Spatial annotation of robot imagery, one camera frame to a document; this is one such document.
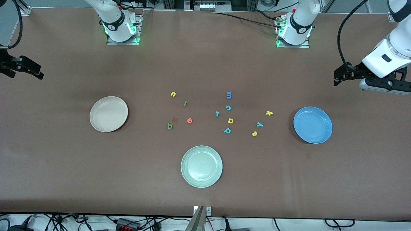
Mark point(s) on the pale green plate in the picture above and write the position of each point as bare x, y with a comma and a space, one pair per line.
201, 166

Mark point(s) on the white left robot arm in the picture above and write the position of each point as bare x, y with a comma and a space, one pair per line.
301, 22

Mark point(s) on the blue plate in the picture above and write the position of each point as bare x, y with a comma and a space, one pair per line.
312, 125

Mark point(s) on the aluminium profile bracket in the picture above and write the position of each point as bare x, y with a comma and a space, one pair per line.
391, 16
25, 10

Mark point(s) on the grey electronics box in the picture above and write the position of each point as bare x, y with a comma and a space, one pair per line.
212, 6

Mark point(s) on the grey metal post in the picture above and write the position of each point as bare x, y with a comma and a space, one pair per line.
197, 221

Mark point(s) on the black orange power strip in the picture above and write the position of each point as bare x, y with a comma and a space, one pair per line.
123, 222

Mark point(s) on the black power adapter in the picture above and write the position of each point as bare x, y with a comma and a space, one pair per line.
19, 228

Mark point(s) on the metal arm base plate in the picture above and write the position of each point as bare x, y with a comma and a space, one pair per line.
123, 43
305, 46

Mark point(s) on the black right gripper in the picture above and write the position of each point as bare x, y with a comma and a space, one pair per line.
7, 62

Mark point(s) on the teal foam letter d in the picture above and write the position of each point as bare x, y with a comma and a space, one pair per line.
226, 131

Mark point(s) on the black plug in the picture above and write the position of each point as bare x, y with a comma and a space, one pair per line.
227, 224

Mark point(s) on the yellow foam letter u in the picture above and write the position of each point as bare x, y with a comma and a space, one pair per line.
173, 95

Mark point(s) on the teal foam letter y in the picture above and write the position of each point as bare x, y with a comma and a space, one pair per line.
259, 124

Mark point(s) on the white mounting bracket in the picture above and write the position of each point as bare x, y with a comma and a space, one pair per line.
208, 210

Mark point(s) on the beige brown plate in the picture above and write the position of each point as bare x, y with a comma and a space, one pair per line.
109, 114

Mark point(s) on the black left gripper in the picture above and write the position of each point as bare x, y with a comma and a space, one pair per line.
355, 71

